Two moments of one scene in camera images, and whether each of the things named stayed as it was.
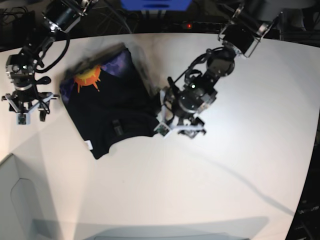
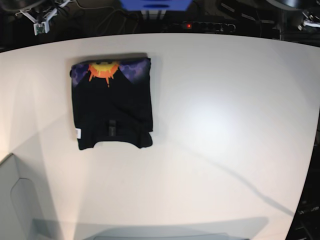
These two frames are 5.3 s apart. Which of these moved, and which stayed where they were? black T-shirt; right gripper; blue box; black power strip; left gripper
Moved: black T-shirt; right gripper; left gripper
Stayed: blue box; black power strip
